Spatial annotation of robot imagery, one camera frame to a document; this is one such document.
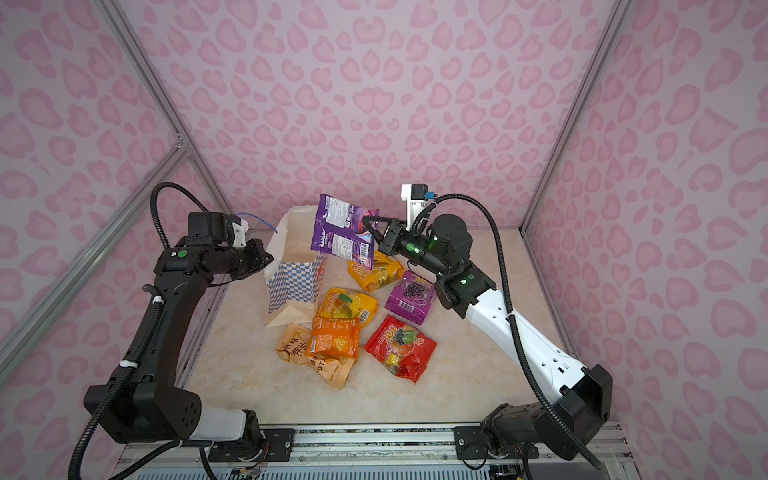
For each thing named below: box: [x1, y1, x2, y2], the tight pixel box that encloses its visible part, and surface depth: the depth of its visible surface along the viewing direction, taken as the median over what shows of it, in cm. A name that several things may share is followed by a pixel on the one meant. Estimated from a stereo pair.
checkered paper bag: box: [264, 205, 327, 328], surface depth 86 cm
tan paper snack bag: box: [276, 322, 357, 389], surface depth 83 cm
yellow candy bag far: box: [347, 250, 405, 293], surface depth 102 cm
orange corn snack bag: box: [306, 317, 360, 360], surface depth 85 cm
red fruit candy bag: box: [364, 315, 438, 383], surface depth 86 cm
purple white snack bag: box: [310, 194, 381, 270], surface depth 66 cm
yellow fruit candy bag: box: [315, 287, 379, 330], surface depth 95 cm
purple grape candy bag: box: [385, 270, 437, 326], surface depth 94 cm
